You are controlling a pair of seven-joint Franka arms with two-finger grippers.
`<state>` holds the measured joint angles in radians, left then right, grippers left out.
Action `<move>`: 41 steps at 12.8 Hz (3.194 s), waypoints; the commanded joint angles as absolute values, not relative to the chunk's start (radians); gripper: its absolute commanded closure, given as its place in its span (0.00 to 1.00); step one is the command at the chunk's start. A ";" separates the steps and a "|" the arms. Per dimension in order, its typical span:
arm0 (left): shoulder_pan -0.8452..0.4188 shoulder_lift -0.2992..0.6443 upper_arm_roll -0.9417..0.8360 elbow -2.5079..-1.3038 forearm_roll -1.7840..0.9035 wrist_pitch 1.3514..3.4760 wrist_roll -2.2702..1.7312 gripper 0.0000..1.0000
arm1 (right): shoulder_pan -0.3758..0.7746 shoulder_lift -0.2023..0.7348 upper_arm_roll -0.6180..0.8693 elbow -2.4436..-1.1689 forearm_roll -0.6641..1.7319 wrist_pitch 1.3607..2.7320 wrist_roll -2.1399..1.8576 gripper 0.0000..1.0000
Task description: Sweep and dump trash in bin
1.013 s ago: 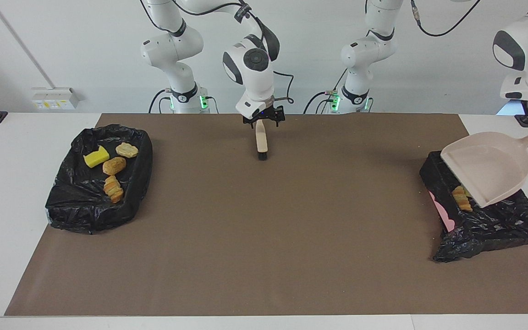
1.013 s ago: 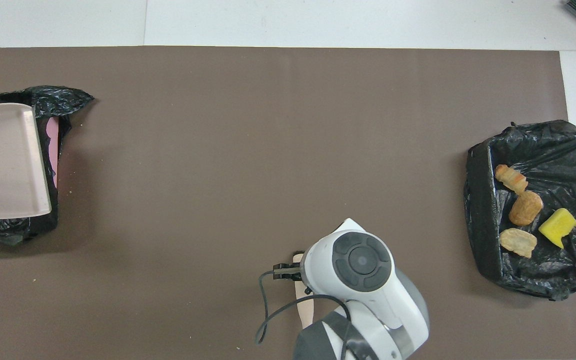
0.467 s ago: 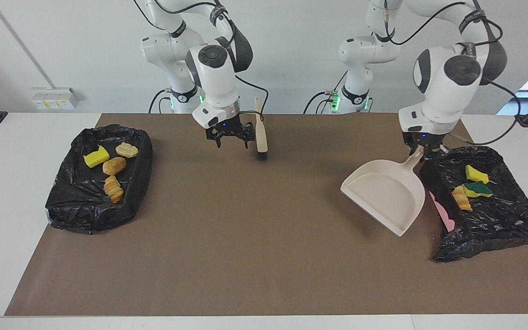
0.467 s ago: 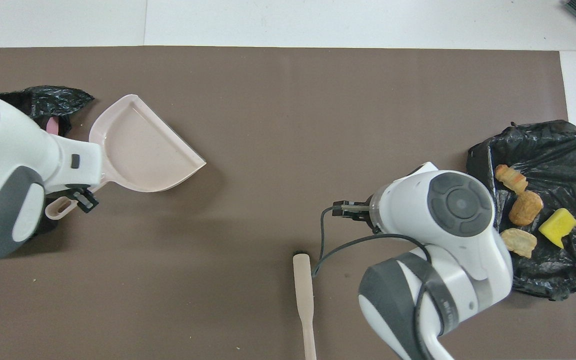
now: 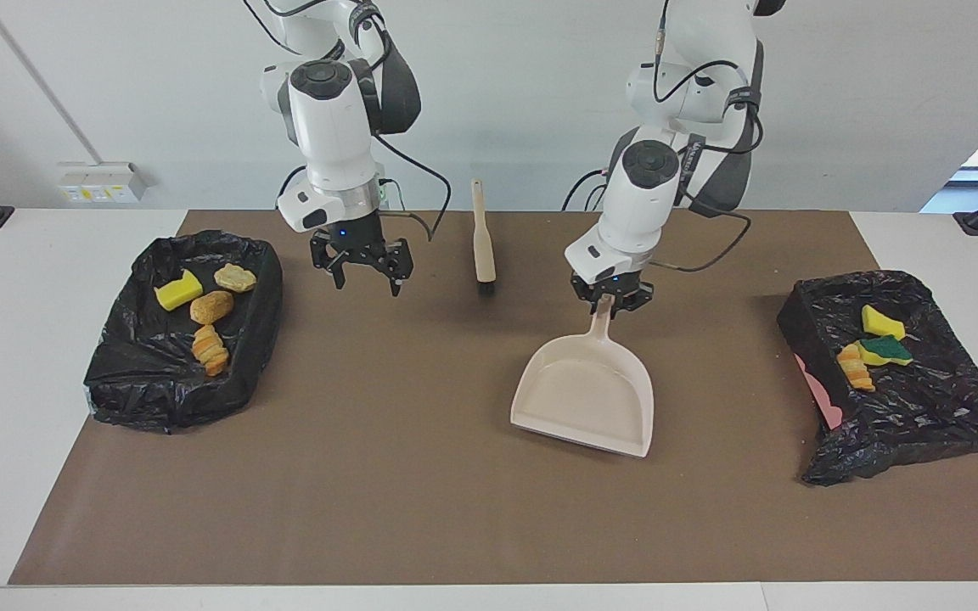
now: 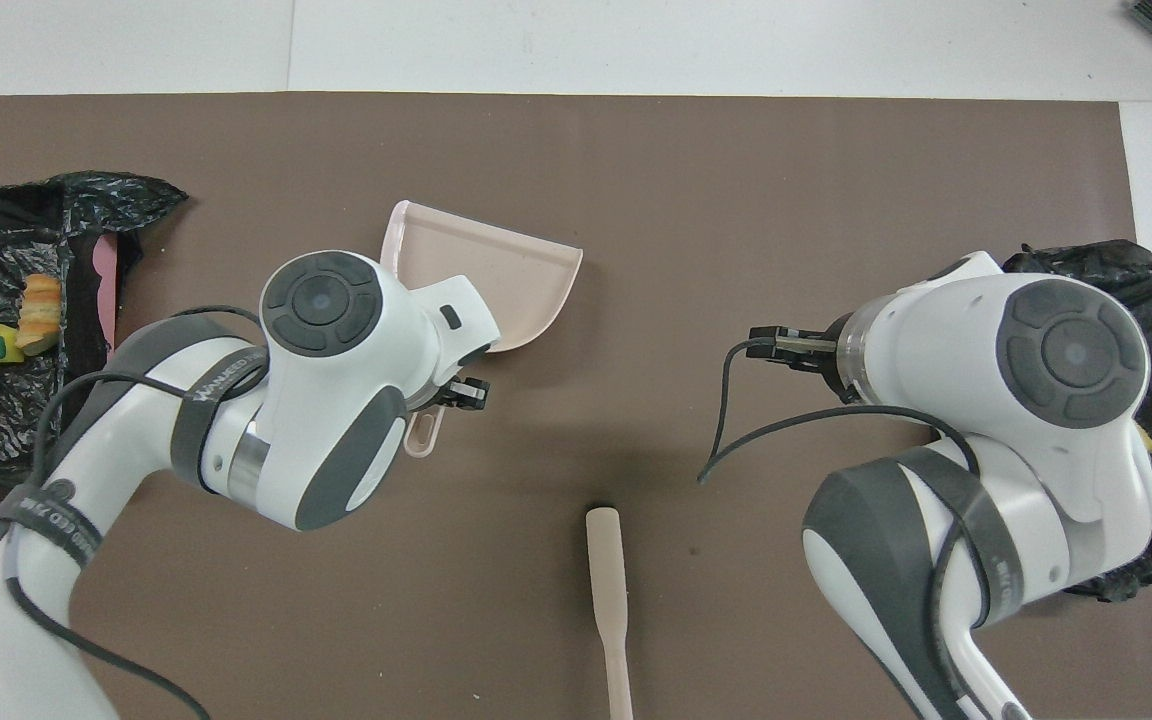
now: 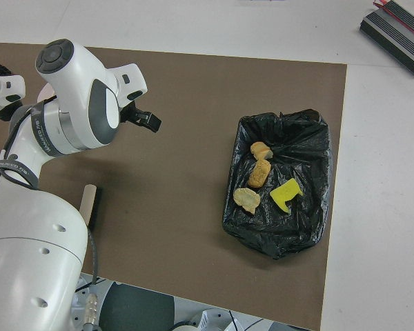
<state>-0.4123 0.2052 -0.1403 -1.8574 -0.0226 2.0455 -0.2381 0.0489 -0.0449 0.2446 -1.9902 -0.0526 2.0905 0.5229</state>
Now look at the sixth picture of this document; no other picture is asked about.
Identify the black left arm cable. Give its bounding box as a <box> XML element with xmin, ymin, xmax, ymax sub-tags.
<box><xmin>0</xmin><ymin>304</ymin><xmax>269</xmax><ymax>720</ymax></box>

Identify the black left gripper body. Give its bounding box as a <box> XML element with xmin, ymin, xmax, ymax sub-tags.
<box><xmin>430</xmin><ymin>375</ymin><xmax>491</xmax><ymax>414</ymax></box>

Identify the beige plastic dustpan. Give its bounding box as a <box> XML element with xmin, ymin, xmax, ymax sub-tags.
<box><xmin>379</xmin><ymin>200</ymin><xmax>584</xmax><ymax>460</ymax></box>

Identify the pink plastic bin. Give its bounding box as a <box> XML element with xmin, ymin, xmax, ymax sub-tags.
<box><xmin>95</xmin><ymin>236</ymin><xmax>122</xmax><ymax>353</ymax></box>

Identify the pale crusty bread piece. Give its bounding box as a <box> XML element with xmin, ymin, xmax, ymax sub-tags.
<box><xmin>15</xmin><ymin>273</ymin><xmax>65</xmax><ymax>354</ymax></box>

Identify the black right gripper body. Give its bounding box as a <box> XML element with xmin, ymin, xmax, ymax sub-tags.
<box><xmin>747</xmin><ymin>324</ymin><xmax>855</xmax><ymax>405</ymax></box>

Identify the brown table mat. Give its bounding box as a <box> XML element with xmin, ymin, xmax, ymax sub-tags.
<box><xmin>0</xmin><ymin>92</ymin><xmax>1152</xmax><ymax>720</ymax></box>

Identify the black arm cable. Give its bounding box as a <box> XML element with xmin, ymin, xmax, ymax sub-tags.
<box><xmin>0</xmin><ymin>304</ymin><xmax>269</xmax><ymax>720</ymax></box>
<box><xmin>697</xmin><ymin>338</ymin><xmax>989</xmax><ymax>706</ymax></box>

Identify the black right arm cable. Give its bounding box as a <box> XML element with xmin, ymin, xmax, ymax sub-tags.
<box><xmin>697</xmin><ymin>338</ymin><xmax>989</xmax><ymax>706</ymax></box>

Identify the beige brush with black bristles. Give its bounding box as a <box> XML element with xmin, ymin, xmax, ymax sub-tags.
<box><xmin>585</xmin><ymin>506</ymin><xmax>635</xmax><ymax>720</ymax></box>

